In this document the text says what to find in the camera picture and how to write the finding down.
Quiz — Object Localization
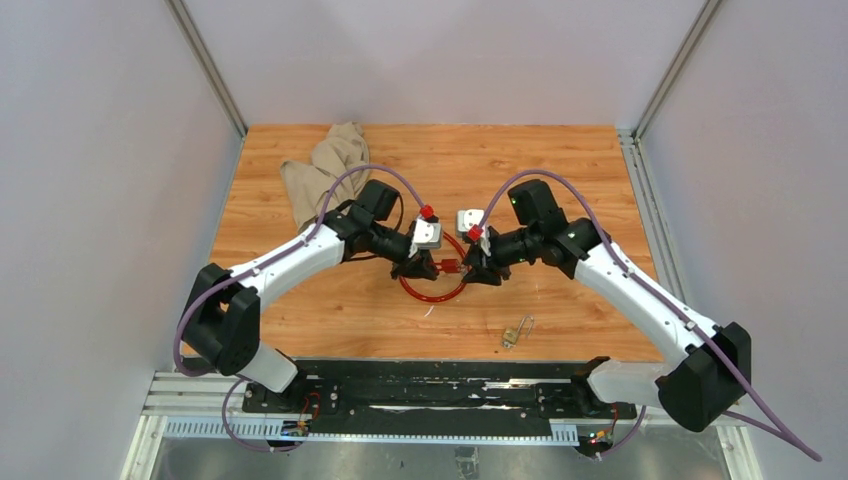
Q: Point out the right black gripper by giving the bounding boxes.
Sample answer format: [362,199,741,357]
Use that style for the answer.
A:
[461,227,539,286]

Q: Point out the red cable lock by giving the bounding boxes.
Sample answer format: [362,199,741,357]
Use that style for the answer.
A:
[398,233,466,304]

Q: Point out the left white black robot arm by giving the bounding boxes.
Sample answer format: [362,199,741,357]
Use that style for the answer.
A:
[175,180,442,413]

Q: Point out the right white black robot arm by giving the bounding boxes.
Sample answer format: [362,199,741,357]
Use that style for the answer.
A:
[456,179,751,432]

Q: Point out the brass padlock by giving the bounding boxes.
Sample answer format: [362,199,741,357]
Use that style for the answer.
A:
[501,315,535,349]

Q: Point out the beige cloth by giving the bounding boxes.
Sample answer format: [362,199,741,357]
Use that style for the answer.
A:
[280,122,370,233]

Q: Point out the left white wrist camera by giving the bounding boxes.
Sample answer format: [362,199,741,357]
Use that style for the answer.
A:
[408,204,443,258]

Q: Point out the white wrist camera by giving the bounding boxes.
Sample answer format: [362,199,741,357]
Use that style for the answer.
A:
[455,209,491,257]
[408,204,443,258]

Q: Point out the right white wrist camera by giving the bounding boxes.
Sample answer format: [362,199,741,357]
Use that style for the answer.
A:
[455,209,491,257]

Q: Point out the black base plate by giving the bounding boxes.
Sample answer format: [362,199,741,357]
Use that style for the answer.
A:
[233,359,639,441]

